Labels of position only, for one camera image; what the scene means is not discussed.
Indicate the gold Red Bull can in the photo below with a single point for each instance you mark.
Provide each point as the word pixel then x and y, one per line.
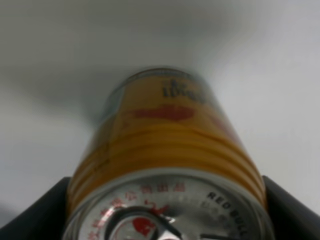
pixel 166 164

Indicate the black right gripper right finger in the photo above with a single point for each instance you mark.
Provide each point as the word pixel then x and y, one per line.
pixel 291 219

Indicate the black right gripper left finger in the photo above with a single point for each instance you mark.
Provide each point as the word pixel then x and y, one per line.
pixel 43 220

